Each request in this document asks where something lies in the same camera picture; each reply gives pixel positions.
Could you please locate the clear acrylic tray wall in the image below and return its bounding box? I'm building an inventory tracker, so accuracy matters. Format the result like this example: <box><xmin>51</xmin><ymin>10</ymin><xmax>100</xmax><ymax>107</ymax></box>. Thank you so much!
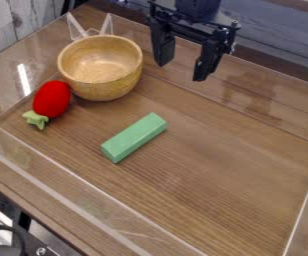
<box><xmin>0</xmin><ymin>20</ymin><xmax>308</xmax><ymax>256</ymax></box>

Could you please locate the wooden bowl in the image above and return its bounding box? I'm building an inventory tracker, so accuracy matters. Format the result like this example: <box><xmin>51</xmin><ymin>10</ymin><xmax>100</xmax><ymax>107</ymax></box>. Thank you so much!
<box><xmin>56</xmin><ymin>35</ymin><xmax>143</xmax><ymax>101</ymax></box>

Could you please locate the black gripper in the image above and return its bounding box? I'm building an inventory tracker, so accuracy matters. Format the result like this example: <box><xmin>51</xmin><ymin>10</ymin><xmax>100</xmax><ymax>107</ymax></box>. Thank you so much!
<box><xmin>148</xmin><ymin>0</ymin><xmax>241</xmax><ymax>82</ymax></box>

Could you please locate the green rectangular block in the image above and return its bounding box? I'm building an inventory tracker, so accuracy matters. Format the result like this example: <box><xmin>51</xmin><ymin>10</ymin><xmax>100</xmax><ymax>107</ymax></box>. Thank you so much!
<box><xmin>100</xmin><ymin>112</ymin><xmax>167</xmax><ymax>163</ymax></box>

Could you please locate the red plush strawberry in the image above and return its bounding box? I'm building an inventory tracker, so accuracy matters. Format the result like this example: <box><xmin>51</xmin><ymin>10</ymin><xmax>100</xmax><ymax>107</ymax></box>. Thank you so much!
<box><xmin>21</xmin><ymin>80</ymin><xmax>71</xmax><ymax>130</ymax></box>

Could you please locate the black cable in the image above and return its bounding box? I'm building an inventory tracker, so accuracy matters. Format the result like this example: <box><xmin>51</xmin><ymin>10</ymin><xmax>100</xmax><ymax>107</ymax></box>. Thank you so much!
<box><xmin>0</xmin><ymin>224</ymin><xmax>28</xmax><ymax>256</ymax></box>

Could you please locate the black table leg bracket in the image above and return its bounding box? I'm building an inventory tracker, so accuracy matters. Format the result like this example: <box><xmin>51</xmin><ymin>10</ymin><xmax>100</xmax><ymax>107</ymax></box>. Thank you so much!
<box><xmin>9</xmin><ymin>208</ymin><xmax>62</xmax><ymax>256</ymax></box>

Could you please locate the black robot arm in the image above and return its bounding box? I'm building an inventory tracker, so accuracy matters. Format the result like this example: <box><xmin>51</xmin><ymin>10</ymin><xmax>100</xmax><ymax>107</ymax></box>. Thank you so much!
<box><xmin>147</xmin><ymin>0</ymin><xmax>241</xmax><ymax>81</ymax></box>

